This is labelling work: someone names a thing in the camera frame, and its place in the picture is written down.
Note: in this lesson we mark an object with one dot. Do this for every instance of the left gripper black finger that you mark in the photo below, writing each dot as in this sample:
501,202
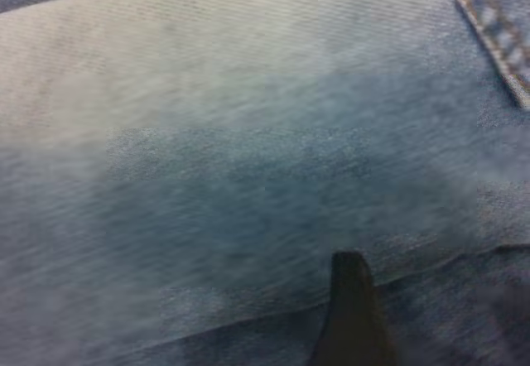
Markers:
352,320

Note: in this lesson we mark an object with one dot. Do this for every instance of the blue denim shorts with print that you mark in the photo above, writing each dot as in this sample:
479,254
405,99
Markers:
207,134

